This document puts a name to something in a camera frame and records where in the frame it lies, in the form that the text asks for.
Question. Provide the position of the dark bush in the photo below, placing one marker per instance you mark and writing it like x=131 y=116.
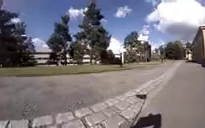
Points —
x=110 y=57

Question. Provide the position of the sign on pole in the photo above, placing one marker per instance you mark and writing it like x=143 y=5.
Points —
x=121 y=58

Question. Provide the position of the tall pine tree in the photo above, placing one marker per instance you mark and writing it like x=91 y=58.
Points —
x=60 y=40
x=91 y=33

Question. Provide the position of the grass strip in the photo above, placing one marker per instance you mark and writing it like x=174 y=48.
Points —
x=56 y=70

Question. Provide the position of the grey asphalt road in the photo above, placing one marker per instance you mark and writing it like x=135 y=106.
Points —
x=56 y=93

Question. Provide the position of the long pale building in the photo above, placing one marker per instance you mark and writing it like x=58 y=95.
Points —
x=41 y=56

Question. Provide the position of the group of distant trees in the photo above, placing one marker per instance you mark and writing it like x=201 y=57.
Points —
x=174 y=50

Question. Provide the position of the small pale building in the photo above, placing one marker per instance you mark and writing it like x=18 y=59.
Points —
x=189 y=55

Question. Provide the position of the grey asphalt pavement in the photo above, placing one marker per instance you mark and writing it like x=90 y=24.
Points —
x=185 y=96

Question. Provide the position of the large dark tree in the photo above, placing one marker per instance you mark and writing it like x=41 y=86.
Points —
x=6 y=40

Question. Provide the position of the yellow building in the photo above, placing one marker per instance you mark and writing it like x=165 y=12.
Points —
x=203 y=43

